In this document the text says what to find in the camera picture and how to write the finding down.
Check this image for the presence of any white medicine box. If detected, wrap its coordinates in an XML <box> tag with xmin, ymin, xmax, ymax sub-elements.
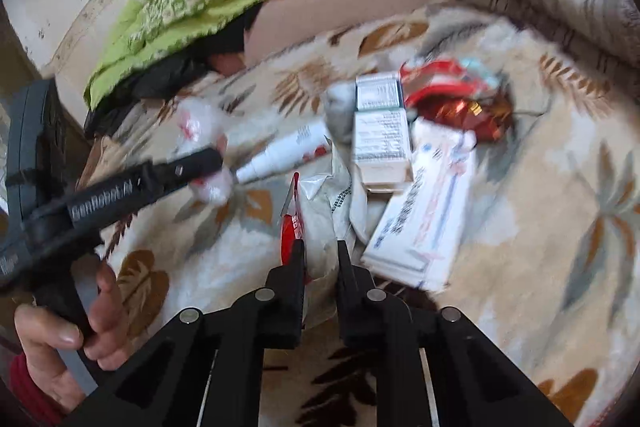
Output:
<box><xmin>352</xmin><ymin>108</ymin><xmax>416</xmax><ymax>195</ymax></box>

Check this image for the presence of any leaf printed blanket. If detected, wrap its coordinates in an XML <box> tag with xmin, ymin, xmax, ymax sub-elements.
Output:
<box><xmin>50</xmin><ymin>0</ymin><xmax>640</xmax><ymax>427</ymax></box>

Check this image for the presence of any grey crumpled paper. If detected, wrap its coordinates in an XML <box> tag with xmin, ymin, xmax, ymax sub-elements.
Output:
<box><xmin>322</xmin><ymin>82</ymin><xmax>361</xmax><ymax>145</ymax></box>

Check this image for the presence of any white tube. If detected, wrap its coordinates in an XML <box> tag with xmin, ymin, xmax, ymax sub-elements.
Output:
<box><xmin>235</xmin><ymin>119</ymin><xmax>333</xmax><ymax>185</ymax></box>

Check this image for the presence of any small white box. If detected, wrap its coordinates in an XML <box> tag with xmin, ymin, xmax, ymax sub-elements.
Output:
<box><xmin>355</xmin><ymin>73</ymin><xmax>406</xmax><ymax>112</ymax></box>

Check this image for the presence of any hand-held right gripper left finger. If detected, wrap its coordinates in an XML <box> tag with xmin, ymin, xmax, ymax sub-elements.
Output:
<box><xmin>60</xmin><ymin>239</ymin><xmax>307</xmax><ymax>427</ymax></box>

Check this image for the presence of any white plastic wrapper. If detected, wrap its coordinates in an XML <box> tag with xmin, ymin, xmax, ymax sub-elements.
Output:
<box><xmin>172</xmin><ymin>97</ymin><xmax>236</xmax><ymax>205</ymax></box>

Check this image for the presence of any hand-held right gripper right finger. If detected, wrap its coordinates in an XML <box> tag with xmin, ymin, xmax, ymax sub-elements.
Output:
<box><xmin>337</xmin><ymin>239</ymin><xmax>576</xmax><ymax>427</ymax></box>

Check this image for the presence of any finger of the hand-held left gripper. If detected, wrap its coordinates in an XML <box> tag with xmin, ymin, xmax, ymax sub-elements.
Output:
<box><xmin>131</xmin><ymin>148</ymin><xmax>225</xmax><ymax>204</ymax></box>

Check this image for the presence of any white printed plastic packet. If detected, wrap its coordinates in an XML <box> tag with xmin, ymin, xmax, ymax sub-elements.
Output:
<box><xmin>297</xmin><ymin>137</ymin><xmax>371</xmax><ymax>328</ymax></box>

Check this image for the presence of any person's left hand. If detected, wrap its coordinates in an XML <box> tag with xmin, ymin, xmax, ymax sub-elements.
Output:
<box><xmin>14</xmin><ymin>264</ymin><xmax>133</xmax><ymax>413</ymax></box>

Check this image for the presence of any red and white packet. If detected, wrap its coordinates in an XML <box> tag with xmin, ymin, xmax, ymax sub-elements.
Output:
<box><xmin>277</xmin><ymin>172</ymin><xmax>313</xmax><ymax>288</ymax></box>

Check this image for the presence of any red snack wrapper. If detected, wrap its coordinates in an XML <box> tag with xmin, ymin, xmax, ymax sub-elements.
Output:
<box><xmin>400</xmin><ymin>57</ymin><xmax>503</xmax><ymax>108</ymax></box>

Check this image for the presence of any large flat white box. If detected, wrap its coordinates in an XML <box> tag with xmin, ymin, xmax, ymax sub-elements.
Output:
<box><xmin>360</xmin><ymin>117</ymin><xmax>478</xmax><ymax>293</ymax></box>

